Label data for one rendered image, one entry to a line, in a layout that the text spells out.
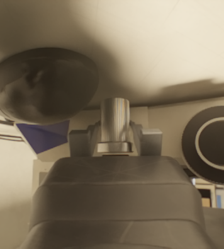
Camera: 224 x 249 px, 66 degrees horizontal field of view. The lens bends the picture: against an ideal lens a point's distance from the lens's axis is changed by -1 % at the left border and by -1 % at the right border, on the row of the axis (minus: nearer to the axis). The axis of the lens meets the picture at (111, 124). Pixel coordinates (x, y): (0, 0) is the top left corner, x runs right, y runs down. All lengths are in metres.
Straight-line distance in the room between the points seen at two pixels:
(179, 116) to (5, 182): 0.61
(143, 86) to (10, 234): 0.68
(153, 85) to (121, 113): 0.04
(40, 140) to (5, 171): 0.44
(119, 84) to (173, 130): 0.08
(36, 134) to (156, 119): 0.16
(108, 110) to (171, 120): 0.08
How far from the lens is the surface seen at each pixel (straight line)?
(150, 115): 0.21
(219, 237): 0.31
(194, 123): 0.17
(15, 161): 0.71
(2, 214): 0.72
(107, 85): 0.16
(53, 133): 0.24
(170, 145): 0.20
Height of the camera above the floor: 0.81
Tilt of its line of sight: 9 degrees down
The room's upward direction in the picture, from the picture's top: 179 degrees clockwise
